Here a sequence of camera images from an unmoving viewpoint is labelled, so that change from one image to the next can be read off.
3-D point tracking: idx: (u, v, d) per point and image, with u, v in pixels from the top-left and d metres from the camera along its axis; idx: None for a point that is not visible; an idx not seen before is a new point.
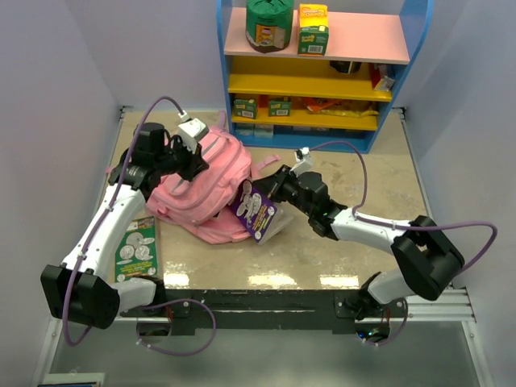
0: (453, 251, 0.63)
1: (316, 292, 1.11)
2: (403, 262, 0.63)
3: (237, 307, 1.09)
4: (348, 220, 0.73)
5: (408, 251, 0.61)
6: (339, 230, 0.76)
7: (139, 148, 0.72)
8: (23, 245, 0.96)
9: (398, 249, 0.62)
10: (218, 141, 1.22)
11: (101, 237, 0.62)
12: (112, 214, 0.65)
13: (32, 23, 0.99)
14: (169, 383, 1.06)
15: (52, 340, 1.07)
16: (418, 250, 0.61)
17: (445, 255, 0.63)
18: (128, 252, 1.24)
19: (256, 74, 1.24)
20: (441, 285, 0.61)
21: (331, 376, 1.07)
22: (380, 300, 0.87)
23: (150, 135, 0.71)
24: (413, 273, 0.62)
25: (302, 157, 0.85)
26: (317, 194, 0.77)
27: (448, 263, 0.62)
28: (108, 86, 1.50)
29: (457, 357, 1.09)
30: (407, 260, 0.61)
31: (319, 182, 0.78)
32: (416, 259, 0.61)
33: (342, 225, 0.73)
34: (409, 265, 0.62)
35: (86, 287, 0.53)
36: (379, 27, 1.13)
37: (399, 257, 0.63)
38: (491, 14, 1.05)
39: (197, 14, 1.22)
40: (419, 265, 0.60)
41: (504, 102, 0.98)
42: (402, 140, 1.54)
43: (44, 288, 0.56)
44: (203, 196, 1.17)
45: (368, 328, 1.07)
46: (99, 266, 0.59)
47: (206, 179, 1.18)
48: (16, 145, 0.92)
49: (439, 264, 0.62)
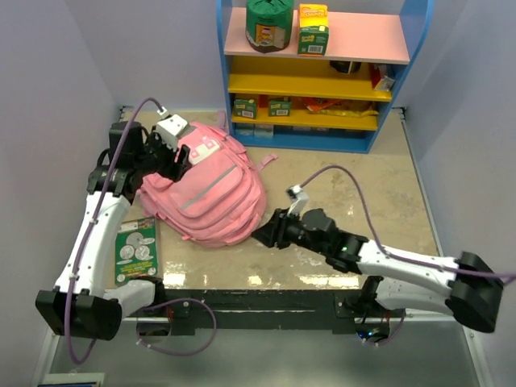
0: (497, 283, 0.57)
1: (316, 292, 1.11)
2: (459, 309, 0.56)
3: (237, 307, 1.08)
4: (378, 258, 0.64)
5: (468, 297, 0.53)
6: (364, 268, 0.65)
7: (117, 148, 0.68)
8: (23, 246, 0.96)
9: (458, 300, 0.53)
10: (234, 168, 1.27)
11: (90, 253, 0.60)
12: (97, 226, 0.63)
13: (33, 24, 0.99)
14: (169, 383, 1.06)
15: (52, 340, 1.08)
16: (475, 294, 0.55)
17: (493, 287, 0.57)
18: (128, 252, 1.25)
19: (256, 74, 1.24)
20: (493, 322, 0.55)
21: (331, 376, 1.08)
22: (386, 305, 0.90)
23: (127, 134, 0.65)
24: (466, 314, 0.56)
25: (297, 196, 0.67)
26: (327, 233, 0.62)
27: (497, 294, 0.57)
28: (108, 86, 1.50)
29: (458, 356, 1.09)
30: (468, 308, 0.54)
31: (326, 218, 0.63)
32: (477, 305, 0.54)
33: (372, 264, 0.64)
34: (468, 311, 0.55)
35: (85, 307, 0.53)
36: (379, 27, 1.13)
37: (453, 303, 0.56)
38: (491, 14, 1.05)
39: (198, 14, 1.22)
40: (482, 310, 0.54)
41: (504, 103, 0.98)
42: (401, 140, 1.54)
43: (42, 313, 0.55)
44: (211, 222, 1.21)
45: (368, 328, 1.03)
46: (94, 283, 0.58)
47: (219, 208, 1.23)
48: (15, 144, 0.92)
49: (488, 298, 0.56)
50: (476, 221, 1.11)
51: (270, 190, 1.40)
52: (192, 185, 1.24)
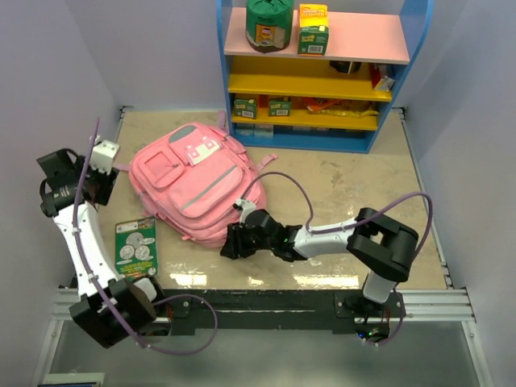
0: (401, 229, 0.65)
1: (316, 292, 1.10)
2: (365, 260, 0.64)
3: (237, 307, 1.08)
4: (306, 237, 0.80)
5: (363, 247, 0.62)
6: (303, 250, 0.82)
7: (53, 172, 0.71)
8: (23, 246, 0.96)
9: (354, 248, 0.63)
10: (234, 168, 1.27)
11: (93, 254, 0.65)
12: (85, 232, 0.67)
13: (34, 25, 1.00)
14: (169, 383, 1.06)
15: (52, 340, 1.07)
16: (372, 241, 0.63)
17: (397, 235, 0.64)
18: (128, 252, 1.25)
19: (256, 74, 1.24)
20: (401, 265, 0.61)
21: (331, 376, 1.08)
22: (380, 300, 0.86)
23: (60, 156, 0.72)
24: (374, 263, 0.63)
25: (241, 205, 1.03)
26: (266, 226, 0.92)
27: (403, 241, 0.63)
28: (108, 86, 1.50)
29: (458, 356, 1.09)
30: (368, 255, 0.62)
31: (264, 216, 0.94)
32: (374, 251, 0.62)
33: (302, 243, 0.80)
34: (371, 260, 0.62)
35: (121, 291, 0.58)
36: (379, 27, 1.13)
37: (359, 255, 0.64)
38: (491, 14, 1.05)
39: (198, 14, 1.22)
40: (380, 255, 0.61)
41: (504, 103, 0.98)
42: (401, 140, 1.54)
43: (85, 322, 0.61)
44: (212, 222, 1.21)
45: (368, 328, 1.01)
46: (113, 272, 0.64)
47: (219, 207, 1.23)
48: (15, 144, 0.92)
49: (394, 244, 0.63)
50: (476, 221, 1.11)
51: (271, 189, 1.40)
52: (192, 185, 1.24)
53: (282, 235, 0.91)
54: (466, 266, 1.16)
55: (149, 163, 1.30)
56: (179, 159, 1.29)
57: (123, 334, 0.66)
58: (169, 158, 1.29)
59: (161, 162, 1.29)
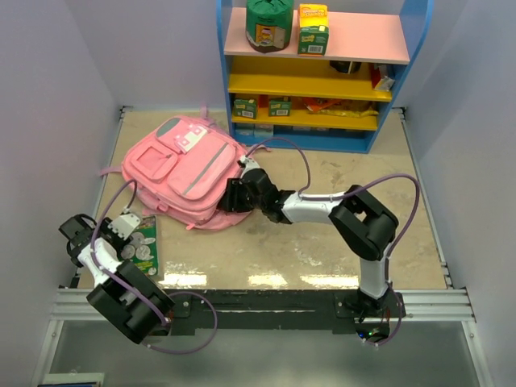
0: (384, 212, 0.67)
1: (315, 292, 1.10)
2: (343, 230, 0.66)
3: (237, 307, 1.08)
4: (296, 201, 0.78)
5: (344, 218, 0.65)
6: (289, 214, 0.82)
7: (74, 231, 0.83)
8: (23, 246, 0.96)
9: (335, 218, 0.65)
10: (225, 147, 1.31)
11: (105, 258, 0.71)
12: (98, 251, 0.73)
13: (34, 25, 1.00)
14: (169, 383, 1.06)
15: (52, 340, 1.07)
16: (353, 216, 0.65)
17: (378, 217, 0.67)
18: (129, 252, 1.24)
19: (256, 74, 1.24)
20: (374, 243, 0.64)
21: (331, 376, 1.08)
22: (372, 294, 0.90)
23: (76, 218, 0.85)
24: (351, 235, 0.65)
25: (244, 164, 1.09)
26: (260, 185, 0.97)
27: (381, 222, 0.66)
28: (108, 86, 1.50)
29: (457, 357, 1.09)
30: (346, 226, 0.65)
31: (260, 175, 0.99)
32: (353, 223, 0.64)
33: (290, 207, 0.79)
34: (348, 232, 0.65)
35: (127, 268, 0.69)
36: (379, 27, 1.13)
37: (338, 226, 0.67)
38: (491, 15, 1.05)
39: (198, 14, 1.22)
40: (356, 229, 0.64)
41: (503, 103, 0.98)
42: (401, 140, 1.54)
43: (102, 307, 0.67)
44: (214, 199, 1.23)
45: (368, 328, 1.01)
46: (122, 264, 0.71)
47: (218, 185, 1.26)
48: (15, 144, 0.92)
49: (372, 225, 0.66)
50: (476, 221, 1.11)
51: (268, 168, 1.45)
52: (188, 171, 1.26)
53: (272, 196, 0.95)
54: (466, 266, 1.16)
55: (141, 160, 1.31)
56: (170, 150, 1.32)
57: (154, 321, 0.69)
58: (160, 151, 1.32)
59: (153, 156, 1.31)
